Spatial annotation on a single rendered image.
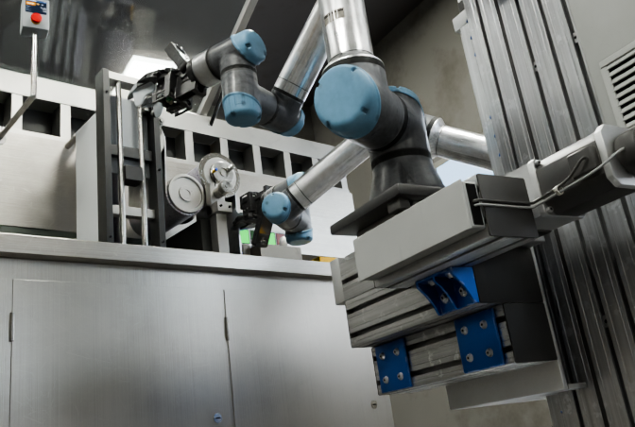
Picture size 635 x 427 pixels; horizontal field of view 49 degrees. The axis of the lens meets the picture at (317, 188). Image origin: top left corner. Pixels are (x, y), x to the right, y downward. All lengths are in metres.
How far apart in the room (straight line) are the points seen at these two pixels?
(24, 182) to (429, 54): 3.69
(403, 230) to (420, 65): 4.43
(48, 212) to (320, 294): 0.87
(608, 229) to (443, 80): 4.08
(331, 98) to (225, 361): 0.73
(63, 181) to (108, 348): 0.87
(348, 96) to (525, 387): 0.56
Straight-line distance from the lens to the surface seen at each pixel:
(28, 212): 2.23
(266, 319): 1.78
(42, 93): 2.42
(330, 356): 1.88
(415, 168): 1.28
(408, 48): 5.58
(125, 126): 1.95
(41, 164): 2.30
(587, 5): 1.20
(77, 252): 1.54
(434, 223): 0.97
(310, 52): 1.51
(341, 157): 1.76
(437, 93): 5.21
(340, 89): 1.21
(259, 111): 1.42
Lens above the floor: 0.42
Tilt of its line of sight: 21 degrees up
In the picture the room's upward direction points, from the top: 8 degrees counter-clockwise
